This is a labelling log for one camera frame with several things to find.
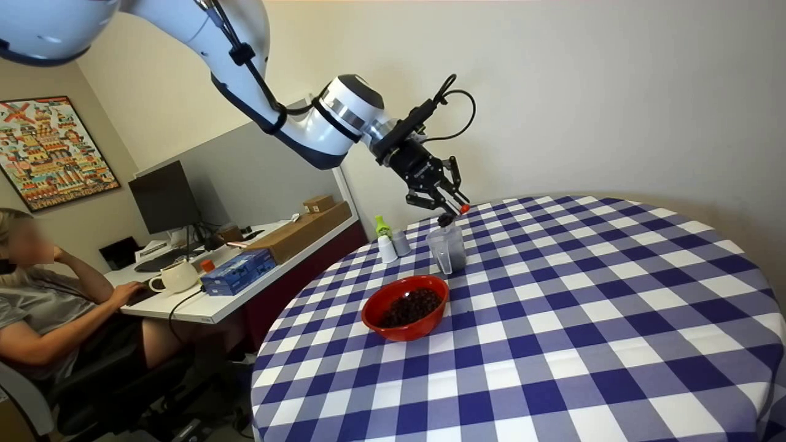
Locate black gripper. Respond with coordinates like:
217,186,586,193
376,132,469,213

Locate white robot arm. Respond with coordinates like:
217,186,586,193
0,0,469,225

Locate transparent plastic measuring jar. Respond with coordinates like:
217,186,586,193
427,225,467,274

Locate red orange bowl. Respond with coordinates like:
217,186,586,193
361,274,451,342

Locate green plastic bottle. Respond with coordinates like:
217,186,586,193
373,216,399,263

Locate brown cardboard box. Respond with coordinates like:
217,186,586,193
249,197,352,263

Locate coffee beans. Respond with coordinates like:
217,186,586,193
379,289,441,327

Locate blue white checkered tablecloth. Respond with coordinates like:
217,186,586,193
251,197,786,442

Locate blue tissue box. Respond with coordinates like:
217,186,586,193
201,251,276,294

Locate white desk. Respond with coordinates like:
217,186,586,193
123,216,366,324

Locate white mug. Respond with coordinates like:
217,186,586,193
147,259,200,294

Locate black computer monitor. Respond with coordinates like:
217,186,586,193
131,161,201,236

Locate seated person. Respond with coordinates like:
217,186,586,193
0,208,180,386

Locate black office chair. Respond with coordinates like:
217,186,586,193
0,345,212,442

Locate colourful framed wall picture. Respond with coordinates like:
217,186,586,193
0,95,122,210

